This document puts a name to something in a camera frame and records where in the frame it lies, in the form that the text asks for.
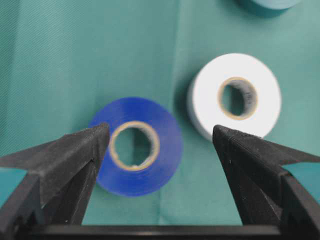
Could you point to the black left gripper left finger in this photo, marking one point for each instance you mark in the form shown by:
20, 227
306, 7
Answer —
59, 180

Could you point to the green table cloth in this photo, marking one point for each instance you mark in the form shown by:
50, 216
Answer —
61, 61

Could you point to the teal tape roll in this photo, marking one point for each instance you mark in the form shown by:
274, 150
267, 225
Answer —
267, 8

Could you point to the blue tape roll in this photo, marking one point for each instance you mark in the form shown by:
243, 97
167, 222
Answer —
164, 135

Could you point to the white tape roll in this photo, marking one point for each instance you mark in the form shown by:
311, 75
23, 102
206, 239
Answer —
257, 84

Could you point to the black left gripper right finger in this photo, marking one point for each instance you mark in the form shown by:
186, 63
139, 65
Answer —
271, 201

